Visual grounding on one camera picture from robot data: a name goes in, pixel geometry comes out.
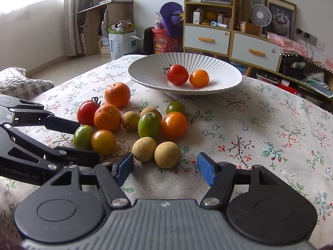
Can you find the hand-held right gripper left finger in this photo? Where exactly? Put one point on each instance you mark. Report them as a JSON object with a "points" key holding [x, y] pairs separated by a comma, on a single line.
{"points": [[124, 168]]}

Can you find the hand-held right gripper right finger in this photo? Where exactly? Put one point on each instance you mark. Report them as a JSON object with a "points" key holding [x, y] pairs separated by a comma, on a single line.
{"points": [[206, 169]]}

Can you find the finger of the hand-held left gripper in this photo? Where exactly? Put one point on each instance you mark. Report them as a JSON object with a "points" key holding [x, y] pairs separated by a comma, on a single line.
{"points": [[78, 156], [62, 125]]}

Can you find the green reddish tomato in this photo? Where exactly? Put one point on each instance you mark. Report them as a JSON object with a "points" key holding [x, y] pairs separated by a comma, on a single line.
{"points": [[82, 137]]}

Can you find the red tomato with stem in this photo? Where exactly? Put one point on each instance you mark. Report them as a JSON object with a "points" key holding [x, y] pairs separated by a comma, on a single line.
{"points": [[178, 75], [86, 113]]}

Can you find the brown longan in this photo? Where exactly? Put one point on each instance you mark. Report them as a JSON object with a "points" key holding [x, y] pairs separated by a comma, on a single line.
{"points": [[144, 149], [167, 155], [130, 121], [157, 112]]}

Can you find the yellow orange tomato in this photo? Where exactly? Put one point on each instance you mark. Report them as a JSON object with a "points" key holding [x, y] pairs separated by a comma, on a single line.
{"points": [[103, 142]]}

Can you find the mandarin orange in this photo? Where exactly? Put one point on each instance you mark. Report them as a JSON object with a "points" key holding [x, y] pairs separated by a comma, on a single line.
{"points": [[107, 118], [117, 95]]}

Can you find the light green tomato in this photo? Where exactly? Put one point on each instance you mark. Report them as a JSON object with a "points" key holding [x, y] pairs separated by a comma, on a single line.
{"points": [[149, 126]]}

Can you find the orange cherry tomato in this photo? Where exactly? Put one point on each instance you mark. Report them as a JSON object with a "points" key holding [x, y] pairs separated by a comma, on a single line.
{"points": [[174, 126], [199, 78]]}

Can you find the dark green tomato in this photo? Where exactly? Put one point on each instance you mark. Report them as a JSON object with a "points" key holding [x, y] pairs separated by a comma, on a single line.
{"points": [[175, 107]]}

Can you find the white ribbed plate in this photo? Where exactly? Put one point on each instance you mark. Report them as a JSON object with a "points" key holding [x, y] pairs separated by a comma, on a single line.
{"points": [[151, 70]]}

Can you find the grey textured cushion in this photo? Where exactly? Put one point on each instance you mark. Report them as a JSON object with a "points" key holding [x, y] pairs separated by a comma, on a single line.
{"points": [[23, 83]]}

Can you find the floral tablecloth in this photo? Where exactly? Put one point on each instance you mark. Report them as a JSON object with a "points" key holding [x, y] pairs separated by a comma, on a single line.
{"points": [[260, 135]]}

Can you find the white shopping bag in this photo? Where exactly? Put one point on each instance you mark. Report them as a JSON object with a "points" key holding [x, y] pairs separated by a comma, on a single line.
{"points": [[121, 44]]}

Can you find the grey curtain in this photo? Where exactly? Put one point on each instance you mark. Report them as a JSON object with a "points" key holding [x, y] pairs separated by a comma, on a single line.
{"points": [[74, 18]]}

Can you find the clear plastic bin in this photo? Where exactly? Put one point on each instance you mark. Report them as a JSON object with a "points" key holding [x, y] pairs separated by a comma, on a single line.
{"points": [[266, 76]]}

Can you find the plush toys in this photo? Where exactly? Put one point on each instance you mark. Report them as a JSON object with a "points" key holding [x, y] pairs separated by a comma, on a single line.
{"points": [[119, 26]]}

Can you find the red box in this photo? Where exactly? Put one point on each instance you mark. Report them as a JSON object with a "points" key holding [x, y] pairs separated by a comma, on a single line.
{"points": [[286, 84]]}

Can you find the black upright appliance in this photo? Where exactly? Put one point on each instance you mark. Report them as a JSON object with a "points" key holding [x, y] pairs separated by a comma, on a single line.
{"points": [[148, 40]]}

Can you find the wooden desk bookshelf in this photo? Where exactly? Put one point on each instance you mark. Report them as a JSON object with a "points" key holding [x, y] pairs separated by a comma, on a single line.
{"points": [[117, 10]]}

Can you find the red snack bucket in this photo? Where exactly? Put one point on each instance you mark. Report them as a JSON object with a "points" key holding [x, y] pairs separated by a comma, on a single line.
{"points": [[162, 44]]}

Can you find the low wooden drawer cabinet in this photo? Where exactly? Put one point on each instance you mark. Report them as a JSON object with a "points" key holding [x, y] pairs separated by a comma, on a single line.
{"points": [[249, 45]]}

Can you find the tall wooden drawer cabinet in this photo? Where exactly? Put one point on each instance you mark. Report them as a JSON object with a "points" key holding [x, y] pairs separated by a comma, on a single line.
{"points": [[203, 37]]}

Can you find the white blue thermometer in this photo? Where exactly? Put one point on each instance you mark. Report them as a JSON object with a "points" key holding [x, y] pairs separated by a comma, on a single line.
{"points": [[218, 25]]}

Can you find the cardboard box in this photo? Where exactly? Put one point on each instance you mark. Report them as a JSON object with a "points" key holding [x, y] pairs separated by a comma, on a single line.
{"points": [[251, 28]]}

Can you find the pink cloth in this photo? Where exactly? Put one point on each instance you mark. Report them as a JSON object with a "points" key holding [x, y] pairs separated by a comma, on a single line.
{"points": [[299, 48]]}

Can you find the white carton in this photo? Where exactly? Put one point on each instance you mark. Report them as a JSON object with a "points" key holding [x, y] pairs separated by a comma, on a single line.
{"points": [[197, 17]]}

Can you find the small white fan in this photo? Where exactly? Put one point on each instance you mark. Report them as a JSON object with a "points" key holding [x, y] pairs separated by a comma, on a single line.
{"points": [[260, 15]]}

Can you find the framed cat picture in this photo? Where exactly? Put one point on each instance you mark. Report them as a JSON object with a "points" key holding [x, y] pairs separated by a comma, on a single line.
{"points": [[282, 18]]}

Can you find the wall sockets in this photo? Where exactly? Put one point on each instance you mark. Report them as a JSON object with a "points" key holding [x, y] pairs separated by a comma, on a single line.
{"points": [[313, 39]]}

